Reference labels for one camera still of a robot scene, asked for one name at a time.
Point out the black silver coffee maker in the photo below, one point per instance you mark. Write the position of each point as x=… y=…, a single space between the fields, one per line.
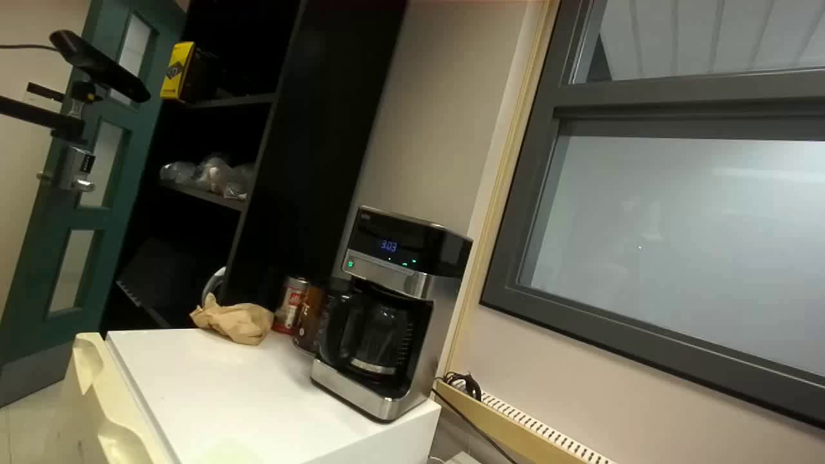
x=403 y=246

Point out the dark coffee can black lid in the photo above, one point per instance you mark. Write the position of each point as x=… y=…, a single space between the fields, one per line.
x=311 y=331

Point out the black shelf unit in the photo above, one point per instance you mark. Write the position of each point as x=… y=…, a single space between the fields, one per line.
x=317 y=130

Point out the jar with silver lid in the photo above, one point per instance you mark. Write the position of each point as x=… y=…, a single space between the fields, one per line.
x=289 y=307

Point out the crumpled brown paper bag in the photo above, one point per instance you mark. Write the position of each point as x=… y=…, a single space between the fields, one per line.
x=234 y=321

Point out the clear plastic bags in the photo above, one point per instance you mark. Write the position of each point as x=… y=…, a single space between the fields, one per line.
x=214 y=176

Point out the beige power strip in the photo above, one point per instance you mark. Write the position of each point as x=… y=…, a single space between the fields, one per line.
x=506 y=429

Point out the white mini fridge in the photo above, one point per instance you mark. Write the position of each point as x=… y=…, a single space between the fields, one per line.
x=222 y=394

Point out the yellow black box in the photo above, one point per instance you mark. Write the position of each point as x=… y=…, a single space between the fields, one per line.
x=180 y=71

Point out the green door with glass panes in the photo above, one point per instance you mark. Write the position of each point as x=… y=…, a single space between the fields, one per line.
x=53 y=285

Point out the grey window frame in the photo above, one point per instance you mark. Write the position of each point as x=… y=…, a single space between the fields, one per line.
x=686 y=99

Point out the black stereo camera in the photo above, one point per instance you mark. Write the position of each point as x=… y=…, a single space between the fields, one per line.
x=105 y=68

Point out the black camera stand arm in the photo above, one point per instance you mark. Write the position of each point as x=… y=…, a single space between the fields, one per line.
x=39 y=117

